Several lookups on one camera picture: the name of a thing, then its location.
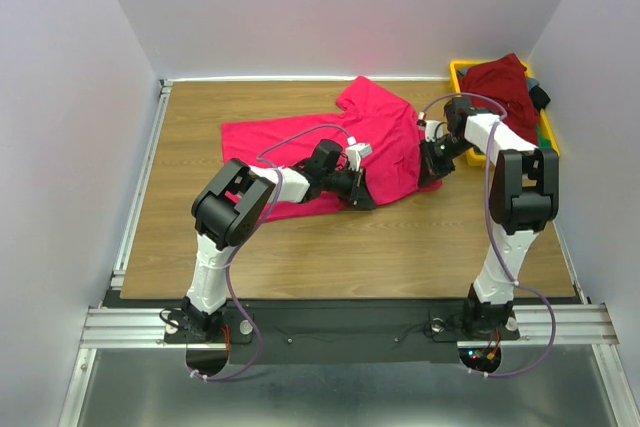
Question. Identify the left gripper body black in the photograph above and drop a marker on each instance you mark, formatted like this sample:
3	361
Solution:
347	184

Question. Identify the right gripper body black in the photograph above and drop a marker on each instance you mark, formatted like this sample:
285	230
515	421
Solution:
438	155

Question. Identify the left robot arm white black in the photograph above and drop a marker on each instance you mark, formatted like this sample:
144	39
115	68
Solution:
231	206

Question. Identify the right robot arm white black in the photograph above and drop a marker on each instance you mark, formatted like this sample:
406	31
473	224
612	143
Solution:
521	196

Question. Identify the yellow plastic bin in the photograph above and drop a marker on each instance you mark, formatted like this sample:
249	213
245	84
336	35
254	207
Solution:
473	157

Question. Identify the dark red t shirt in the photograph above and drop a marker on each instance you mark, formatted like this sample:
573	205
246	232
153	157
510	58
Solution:
504	80

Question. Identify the green t shirt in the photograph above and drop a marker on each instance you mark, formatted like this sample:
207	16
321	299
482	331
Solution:
546	138

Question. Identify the black garment in bin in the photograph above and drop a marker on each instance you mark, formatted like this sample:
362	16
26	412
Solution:
539	98

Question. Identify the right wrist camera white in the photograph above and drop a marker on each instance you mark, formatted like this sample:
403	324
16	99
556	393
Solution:
431	129

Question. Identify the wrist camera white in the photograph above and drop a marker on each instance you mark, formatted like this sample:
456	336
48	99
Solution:
355	153
431	129

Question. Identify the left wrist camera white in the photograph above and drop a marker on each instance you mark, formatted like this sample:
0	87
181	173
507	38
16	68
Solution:
355	153

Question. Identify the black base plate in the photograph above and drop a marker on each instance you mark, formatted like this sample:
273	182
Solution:
330	331

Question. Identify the aluminium frame rail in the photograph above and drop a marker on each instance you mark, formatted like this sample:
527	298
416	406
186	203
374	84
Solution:
107	328

